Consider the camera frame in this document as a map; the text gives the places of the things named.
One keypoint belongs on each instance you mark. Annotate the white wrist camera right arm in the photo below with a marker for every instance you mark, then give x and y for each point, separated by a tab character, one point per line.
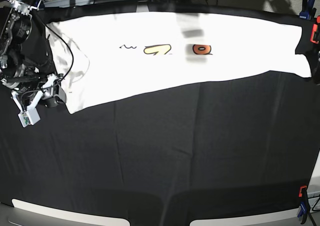
28	111

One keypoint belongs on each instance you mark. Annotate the red clamp far right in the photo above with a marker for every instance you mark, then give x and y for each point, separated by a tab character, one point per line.
315	33

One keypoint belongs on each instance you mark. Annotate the blue clamp far right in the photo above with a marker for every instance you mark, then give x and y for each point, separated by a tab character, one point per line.
308	10

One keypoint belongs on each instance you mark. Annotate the grey camera stand foot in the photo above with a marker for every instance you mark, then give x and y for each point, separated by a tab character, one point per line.
142	8

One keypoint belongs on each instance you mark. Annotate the white printed t-shirt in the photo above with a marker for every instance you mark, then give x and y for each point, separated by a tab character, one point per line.
115	56

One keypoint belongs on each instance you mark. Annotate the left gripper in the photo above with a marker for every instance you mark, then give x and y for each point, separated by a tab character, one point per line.
315	66

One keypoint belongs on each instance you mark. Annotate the red blue clamp near right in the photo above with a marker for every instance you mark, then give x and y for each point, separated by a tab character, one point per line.
304	206

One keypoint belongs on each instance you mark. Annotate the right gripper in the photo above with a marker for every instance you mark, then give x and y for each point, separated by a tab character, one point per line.
53	94

